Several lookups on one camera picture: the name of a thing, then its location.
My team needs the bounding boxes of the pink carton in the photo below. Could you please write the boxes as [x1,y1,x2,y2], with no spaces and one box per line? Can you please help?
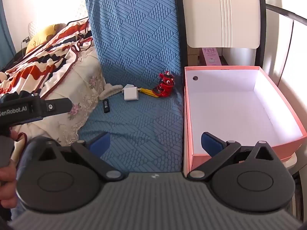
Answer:
[200,47,221,67]

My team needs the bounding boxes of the striped blanket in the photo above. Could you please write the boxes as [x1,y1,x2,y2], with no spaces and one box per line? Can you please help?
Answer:
[0,17,96,97]

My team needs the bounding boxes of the pink cardboard box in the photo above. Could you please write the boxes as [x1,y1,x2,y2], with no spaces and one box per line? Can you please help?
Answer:
[183,66,307,173]

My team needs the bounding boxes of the blue textured chair cover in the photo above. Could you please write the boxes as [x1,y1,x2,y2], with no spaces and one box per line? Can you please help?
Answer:
[78,0,186,173]

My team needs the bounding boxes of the floral bed sheet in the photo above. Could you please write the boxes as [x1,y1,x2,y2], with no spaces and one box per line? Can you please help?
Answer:
[0,49,106,147]

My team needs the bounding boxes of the white cardboard box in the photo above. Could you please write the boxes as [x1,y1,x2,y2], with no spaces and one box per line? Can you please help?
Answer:
[179,0,262,50]

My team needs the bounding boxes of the white fluffy hair claw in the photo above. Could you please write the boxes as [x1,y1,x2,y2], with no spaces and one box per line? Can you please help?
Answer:
[100,84,123,100]

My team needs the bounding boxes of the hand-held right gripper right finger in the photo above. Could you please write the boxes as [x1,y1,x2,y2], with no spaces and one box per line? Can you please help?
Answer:
[187,132,276,180]

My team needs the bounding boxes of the blue curtain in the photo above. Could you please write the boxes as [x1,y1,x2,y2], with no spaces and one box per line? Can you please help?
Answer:
[0,0,15,61]

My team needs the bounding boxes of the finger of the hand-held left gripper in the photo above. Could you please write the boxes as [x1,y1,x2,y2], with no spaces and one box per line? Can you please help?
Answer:
[45,98,73,117]

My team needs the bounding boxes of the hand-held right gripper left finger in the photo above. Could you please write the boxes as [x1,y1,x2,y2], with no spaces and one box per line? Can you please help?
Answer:
[36,132,124,182]

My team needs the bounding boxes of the yellow pillow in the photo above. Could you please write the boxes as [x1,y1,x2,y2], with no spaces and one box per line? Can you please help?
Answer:
[25,23,68,53]

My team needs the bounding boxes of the white charger adapter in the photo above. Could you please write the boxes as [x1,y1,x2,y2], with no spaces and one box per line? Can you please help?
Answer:
[122,84,140,101]

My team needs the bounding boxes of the person's left hand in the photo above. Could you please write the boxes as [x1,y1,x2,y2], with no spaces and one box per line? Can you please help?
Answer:
[0,129,20,209]

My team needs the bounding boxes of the red toy figure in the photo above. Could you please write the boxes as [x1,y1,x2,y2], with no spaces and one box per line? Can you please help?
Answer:
[153,71,176,98]

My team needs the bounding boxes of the black chair frame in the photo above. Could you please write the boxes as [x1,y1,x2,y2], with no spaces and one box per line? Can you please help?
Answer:
[173,0,190,77]

